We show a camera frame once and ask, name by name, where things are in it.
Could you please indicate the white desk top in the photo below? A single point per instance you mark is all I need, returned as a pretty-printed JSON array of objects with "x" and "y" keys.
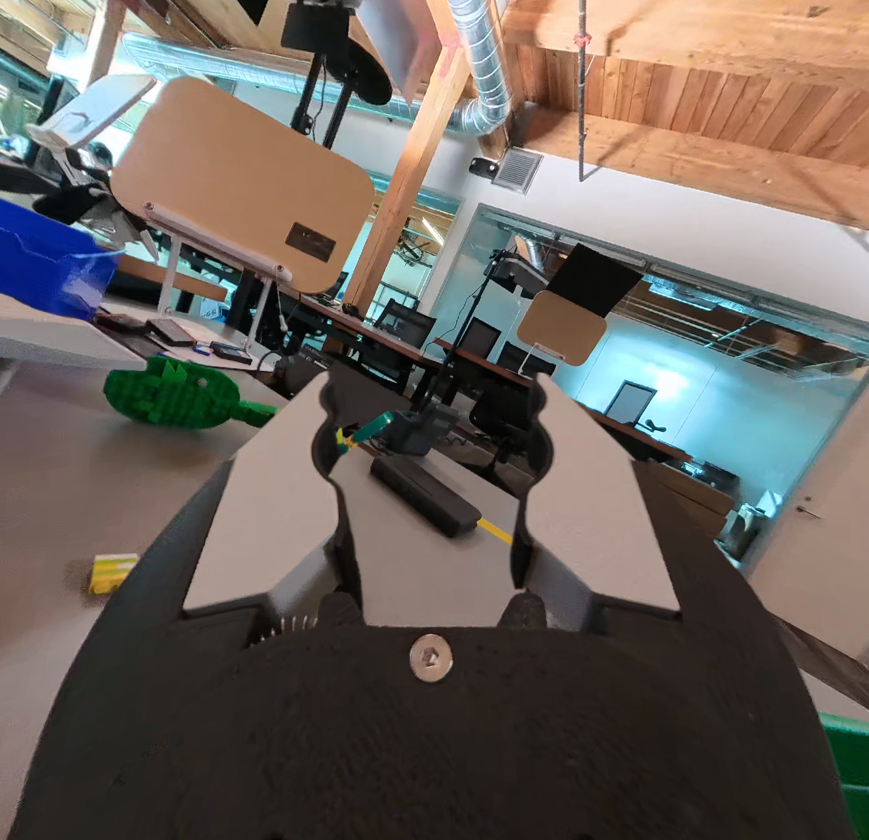
[{"x": 54, "y": 341}]

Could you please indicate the black flat device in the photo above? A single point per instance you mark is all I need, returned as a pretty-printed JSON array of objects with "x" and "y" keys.
[
  {"x": 231, "y": 352},
  {"x": 170, "y": 332}
]

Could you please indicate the large tan panel on stand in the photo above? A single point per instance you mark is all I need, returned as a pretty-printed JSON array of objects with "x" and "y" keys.
[{"x": 237, "y": 181}]

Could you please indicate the black office chair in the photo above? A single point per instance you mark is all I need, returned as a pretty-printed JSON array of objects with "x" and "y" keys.
[
  {"x": 502, "y": 412},
  {"x": 400, "y": 344}
]

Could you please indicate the wooden desk row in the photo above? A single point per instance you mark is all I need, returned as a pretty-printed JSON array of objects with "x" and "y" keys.
[{"x": 611, "y": 425}]

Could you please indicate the green plastic bin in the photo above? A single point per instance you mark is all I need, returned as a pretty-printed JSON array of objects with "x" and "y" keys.
[{"x": 848, "y": 772}]

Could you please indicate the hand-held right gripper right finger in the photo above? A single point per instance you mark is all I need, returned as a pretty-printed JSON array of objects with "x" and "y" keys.
[{"x": 597, "y": 500}]

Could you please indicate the yellow tape strip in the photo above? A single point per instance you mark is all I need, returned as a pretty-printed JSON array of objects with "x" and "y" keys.
[{"x": 495, "y": 531}]

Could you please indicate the grey blue device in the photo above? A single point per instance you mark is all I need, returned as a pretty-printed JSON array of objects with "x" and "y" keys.
[{"x": 417, "y": 432}]

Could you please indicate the wall vent grille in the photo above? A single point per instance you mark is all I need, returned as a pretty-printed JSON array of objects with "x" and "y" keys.
[{"x": 517, "y": 169}]

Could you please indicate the wooden post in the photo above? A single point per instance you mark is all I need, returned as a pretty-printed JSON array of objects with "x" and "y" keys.
[{"x": 414, "y": 174}]

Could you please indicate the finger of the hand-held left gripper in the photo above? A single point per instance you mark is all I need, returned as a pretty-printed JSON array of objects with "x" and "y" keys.
[
  {"x": 148, "y": 246},
  {"x": 115, "y": 222}
]

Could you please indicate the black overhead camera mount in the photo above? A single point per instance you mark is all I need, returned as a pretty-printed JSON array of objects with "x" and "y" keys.
[{"x": 326, "y": 32}]

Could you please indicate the blue plastic bin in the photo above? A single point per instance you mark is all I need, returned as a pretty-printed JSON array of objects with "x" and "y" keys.
[{"x": 47, "y": 262}]

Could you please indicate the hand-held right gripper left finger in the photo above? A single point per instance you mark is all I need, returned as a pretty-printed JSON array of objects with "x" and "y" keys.
[{"x": 271, "y": 500}]

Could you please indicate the black square panel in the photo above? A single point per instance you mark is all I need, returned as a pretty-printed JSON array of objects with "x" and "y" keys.
[{"x": 594, "y": 276}]

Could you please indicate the teal yellow lego piece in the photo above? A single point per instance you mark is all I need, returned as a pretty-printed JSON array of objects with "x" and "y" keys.
[{"x": 370, "y": 429}]

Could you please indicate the silver ventilation duct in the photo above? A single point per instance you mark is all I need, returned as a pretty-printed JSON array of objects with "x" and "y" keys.
[{"x": 482, "y": 59}]

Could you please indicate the black rectangular box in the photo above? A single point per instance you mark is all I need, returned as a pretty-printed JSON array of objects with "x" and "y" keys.
[{"x": 428, "y": 497}]

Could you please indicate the small tan panel on stand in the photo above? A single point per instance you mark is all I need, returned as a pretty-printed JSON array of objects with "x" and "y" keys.
[{"x": 563, "y": 327}]

